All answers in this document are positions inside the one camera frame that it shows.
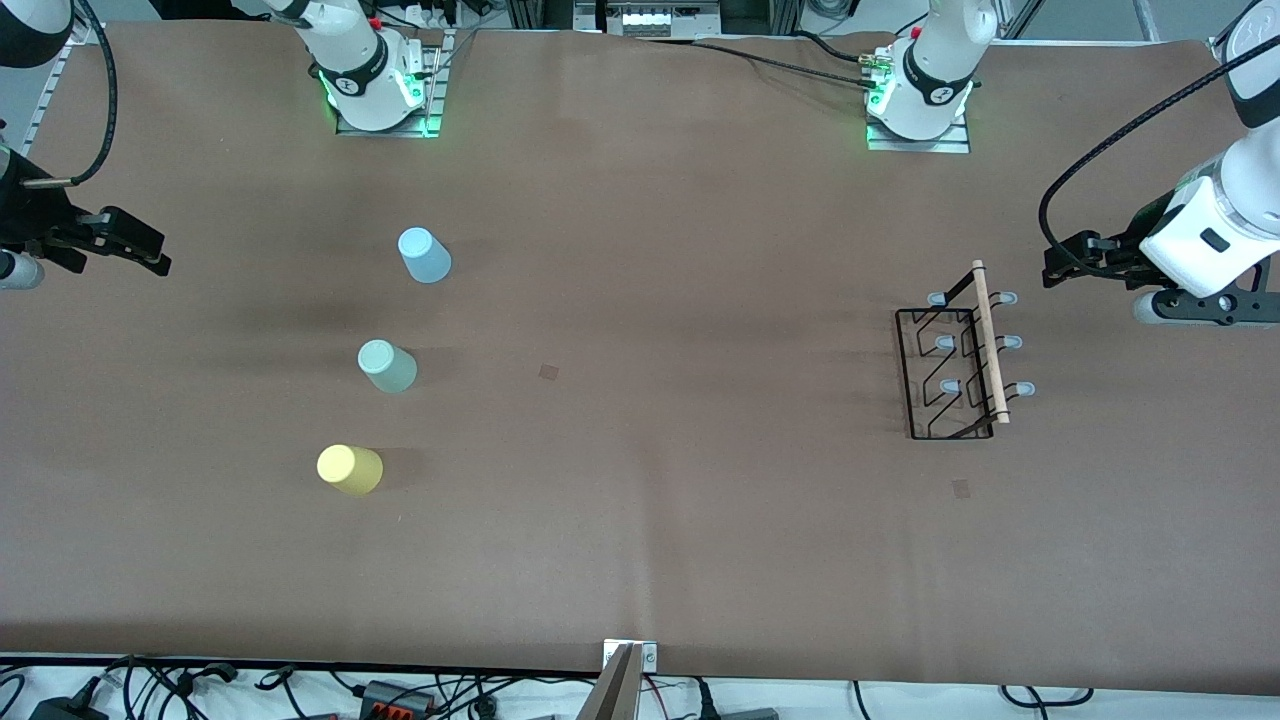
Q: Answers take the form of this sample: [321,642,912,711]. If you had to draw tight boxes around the black wire cup holder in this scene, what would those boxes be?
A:
[895,260,1036,441]

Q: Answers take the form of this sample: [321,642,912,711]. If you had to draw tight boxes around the pale green plastic cup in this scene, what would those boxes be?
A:
[358,339,419,394]

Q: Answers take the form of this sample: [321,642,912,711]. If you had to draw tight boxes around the yellow plastic cup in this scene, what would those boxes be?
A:
[316,444,384,497]

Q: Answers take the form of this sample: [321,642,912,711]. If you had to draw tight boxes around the light blue plastic cup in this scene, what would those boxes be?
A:
[398,227,453,285]

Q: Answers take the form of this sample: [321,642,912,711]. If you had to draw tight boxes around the brown table cover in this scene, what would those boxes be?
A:
[0,20,1280,693]

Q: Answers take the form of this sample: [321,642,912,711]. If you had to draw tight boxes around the black power adapter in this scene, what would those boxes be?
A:
[28,695,109,720]

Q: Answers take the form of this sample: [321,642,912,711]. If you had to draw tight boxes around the grey electronics box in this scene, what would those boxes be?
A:
[600,0,723,37]

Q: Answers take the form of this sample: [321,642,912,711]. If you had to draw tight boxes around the grey orange connector block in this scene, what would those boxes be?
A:
[358,679,438,718]

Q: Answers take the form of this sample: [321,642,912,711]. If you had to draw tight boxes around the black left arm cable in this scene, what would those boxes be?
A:
[1038,40,1280,261]

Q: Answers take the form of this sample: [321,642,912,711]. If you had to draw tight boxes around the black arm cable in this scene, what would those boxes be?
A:
[25,0,120,189]
[1038,40,1280,261]

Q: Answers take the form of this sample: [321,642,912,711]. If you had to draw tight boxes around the perforated aluminium frame rail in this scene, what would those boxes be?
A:
[20,25,76,156]

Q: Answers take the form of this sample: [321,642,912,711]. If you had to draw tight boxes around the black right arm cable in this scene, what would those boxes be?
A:
[25,0,120,189]

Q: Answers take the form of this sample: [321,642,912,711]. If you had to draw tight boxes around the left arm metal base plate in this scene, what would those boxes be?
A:
[865,108,973,154]

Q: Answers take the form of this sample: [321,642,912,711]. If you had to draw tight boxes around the black base cable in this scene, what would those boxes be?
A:
[640,38,881,91]
[692,30,881,67]

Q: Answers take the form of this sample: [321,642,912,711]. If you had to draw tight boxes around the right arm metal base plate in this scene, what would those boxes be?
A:
[335,28,448,138]

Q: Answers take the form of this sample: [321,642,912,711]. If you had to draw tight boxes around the black cable connector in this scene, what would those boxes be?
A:
[175,660,241,691]

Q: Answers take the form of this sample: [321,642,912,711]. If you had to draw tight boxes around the silver mounting bracket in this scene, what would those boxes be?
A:
[603,639,659,673]

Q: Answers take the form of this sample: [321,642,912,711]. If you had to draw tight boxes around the grey camera support pole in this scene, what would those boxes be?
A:
[575,643,646,720]

